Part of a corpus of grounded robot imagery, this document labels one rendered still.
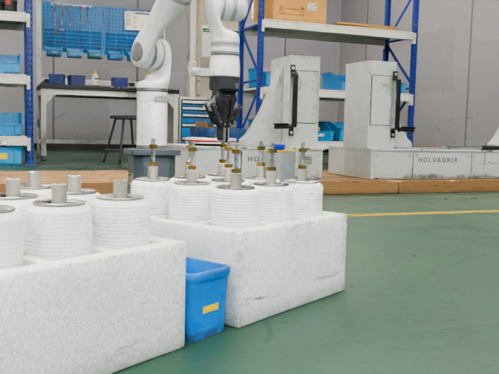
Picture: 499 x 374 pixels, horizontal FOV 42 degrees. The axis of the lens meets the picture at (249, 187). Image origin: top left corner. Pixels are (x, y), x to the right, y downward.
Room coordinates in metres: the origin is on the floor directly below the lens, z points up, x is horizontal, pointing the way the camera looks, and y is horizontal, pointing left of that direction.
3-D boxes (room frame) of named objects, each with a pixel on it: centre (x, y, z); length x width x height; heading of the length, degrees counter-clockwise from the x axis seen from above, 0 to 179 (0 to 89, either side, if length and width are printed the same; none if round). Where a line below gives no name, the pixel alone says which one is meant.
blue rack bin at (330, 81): (7.15, -1.02, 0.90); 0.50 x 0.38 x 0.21; 20
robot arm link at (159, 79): (1.97, 0.30, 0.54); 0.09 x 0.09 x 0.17; 47
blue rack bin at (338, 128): (7.14, -1.03, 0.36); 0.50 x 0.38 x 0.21; 20
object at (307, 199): (1.46, -0.12, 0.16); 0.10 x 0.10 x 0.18
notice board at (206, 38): (7.90, 0.38, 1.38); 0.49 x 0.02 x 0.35; 111
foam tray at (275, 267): (1.44, 0.05, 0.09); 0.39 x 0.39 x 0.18; 52
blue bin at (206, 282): (1.21, 0.18, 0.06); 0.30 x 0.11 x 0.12; 52
